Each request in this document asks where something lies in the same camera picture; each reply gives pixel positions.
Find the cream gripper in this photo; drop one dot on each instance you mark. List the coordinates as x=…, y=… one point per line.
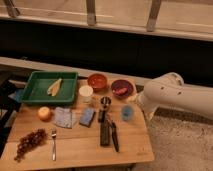
x=132, y=98

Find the bunch of red grapes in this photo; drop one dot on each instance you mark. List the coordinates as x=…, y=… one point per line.
x=30, y=142

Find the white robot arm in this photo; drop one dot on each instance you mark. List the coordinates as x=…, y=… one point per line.
x=170, y=90

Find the red food in bowl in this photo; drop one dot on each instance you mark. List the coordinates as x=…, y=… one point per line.
x=121, y=91

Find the dark red bowl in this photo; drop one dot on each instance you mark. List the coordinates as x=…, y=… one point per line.
x=121, y=83

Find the orange bowl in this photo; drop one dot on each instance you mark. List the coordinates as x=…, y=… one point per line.
x=97, y=81

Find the white cup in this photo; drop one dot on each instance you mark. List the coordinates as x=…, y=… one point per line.
x=86, y=93

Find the blue sponge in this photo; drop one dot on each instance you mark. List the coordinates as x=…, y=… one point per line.
x=87, y=117

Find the silver fork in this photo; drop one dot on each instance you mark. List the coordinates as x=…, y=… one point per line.
x=54, y=134

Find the yellow apple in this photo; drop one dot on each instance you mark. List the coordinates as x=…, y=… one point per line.
x=44, y=113

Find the green plastic tray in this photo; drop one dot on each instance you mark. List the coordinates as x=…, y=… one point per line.
x=35, y=92

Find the black handled knife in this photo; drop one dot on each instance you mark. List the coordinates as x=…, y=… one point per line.
x=114, y=134

